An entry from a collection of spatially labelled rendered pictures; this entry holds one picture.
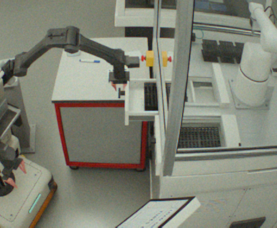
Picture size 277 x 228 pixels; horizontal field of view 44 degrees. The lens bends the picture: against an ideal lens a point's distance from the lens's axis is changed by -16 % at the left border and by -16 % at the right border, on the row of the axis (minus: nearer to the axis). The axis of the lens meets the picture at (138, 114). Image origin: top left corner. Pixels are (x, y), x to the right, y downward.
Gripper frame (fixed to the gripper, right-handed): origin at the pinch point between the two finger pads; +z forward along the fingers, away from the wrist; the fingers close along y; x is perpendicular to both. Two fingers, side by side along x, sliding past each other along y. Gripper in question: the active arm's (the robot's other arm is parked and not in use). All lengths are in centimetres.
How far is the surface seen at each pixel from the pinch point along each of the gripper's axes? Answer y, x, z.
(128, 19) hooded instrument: 4, 83, 10
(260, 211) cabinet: 85, -52, 54
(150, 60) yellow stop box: 16.7, 32.2, 8.1
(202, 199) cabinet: 41, -51, 28
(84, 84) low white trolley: -22.0, 25.6, 19.7
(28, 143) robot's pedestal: -77, 36, 90
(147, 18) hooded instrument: 17, 83, 9
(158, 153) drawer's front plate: 17.3, -38.0, 3.3
